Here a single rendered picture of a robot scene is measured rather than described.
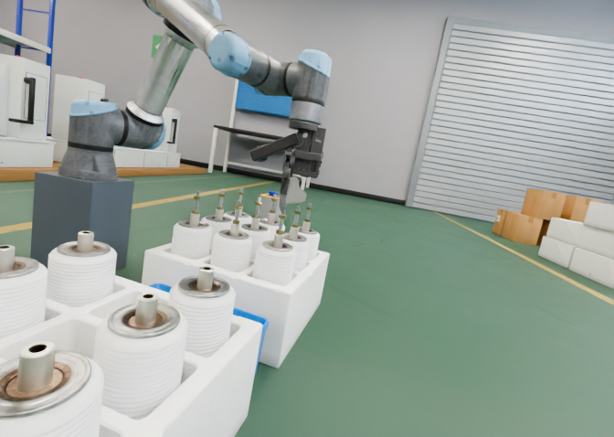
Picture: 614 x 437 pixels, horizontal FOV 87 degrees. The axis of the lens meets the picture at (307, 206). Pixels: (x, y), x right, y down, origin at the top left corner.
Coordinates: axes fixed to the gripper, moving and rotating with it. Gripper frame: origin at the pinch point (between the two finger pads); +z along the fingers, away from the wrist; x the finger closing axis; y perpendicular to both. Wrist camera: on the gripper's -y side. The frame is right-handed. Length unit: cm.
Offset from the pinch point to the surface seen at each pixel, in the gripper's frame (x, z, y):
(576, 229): 181, 3, 216
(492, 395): -4, 35, 57
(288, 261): -3.4, 11.4, 4.0
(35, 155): 146, 18, -191
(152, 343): -44.0, 9.7, -6.9
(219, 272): -4.9, 16.7, -11.0
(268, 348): -8.6, 30.5, 3.2
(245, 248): 0.1, 11.3, -7.0
